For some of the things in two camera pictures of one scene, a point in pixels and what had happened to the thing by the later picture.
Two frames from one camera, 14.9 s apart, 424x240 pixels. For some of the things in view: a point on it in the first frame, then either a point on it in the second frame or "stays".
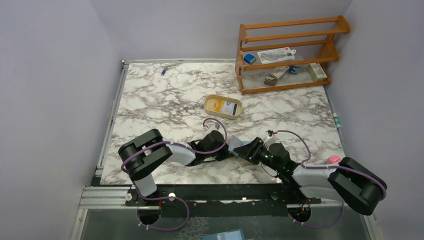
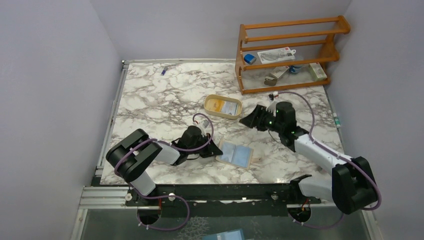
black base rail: [272, 200] stays
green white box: [317, 72] stays
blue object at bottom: [236, 234] stays
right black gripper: [250, 151] → [255, 119]
